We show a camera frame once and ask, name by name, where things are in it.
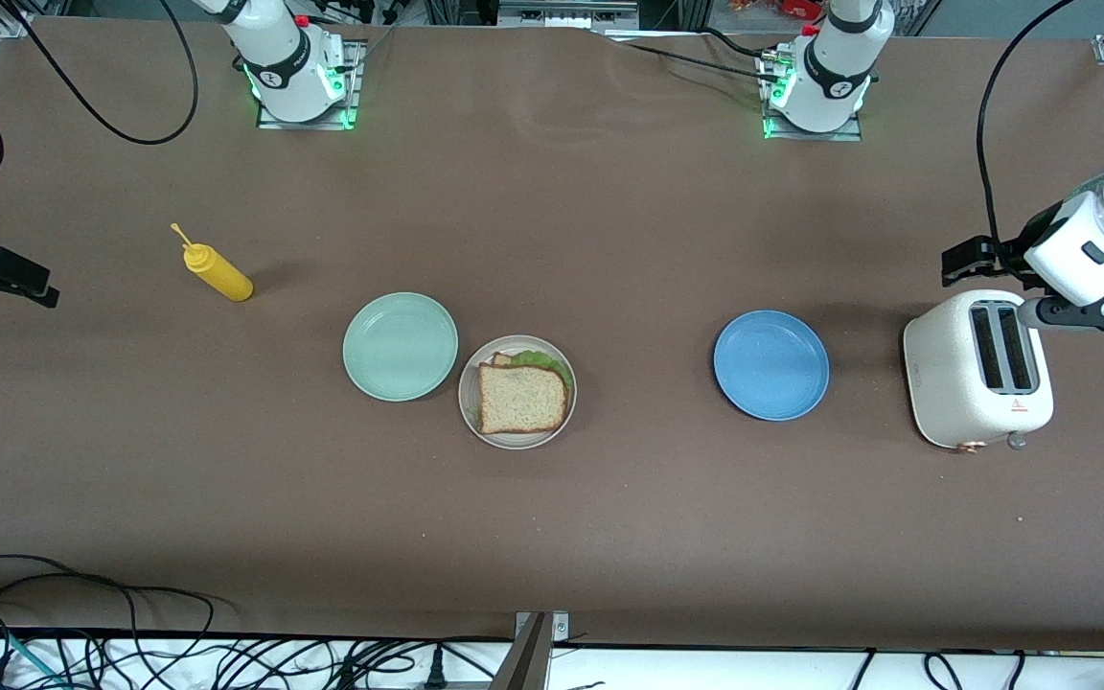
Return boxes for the yellow mustard squeeze bottle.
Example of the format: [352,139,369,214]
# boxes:
[170,222,255,303]

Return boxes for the green lettuce leaf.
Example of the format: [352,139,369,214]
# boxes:
[504,350,575,389]

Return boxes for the brown toast bread slice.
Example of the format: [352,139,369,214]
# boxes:
[478,351,572,437]
[477,362,569,435]

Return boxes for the blue plate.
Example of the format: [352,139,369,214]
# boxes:
[713,310,831,423]

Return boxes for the mint green plate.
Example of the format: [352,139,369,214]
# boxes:
[342,291,460,403]

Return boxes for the beige plate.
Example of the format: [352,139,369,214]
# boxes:
[459,334,579,451]

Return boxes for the white two-slot toaster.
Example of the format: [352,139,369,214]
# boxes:
[903,289,1056,453]

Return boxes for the red packaged items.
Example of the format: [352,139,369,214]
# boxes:
[729,0,826,20]

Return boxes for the grey equipment box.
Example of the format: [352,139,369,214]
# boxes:
[497,0,641,30]

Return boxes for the aluminium profile beam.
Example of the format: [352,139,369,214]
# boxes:
[490,613,553,690]

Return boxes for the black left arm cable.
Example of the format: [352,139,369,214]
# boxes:
[977,0,1104,298]

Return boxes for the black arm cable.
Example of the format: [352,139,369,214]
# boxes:
[0,0,200,236]
[977,0,1104,298]

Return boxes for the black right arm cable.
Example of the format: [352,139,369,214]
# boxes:
[0,0,200,236]

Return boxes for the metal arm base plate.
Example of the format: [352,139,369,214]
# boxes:
[758,53,864,143]
[255,40,363,130]

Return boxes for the thin black base cable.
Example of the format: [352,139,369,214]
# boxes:
[701,27,771,62]
[624,43,775,85]

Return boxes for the teal floor cable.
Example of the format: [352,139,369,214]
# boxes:
[0,625,64,687]

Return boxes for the small metal bracket plate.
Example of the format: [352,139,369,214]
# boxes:
[514,610,572,643]

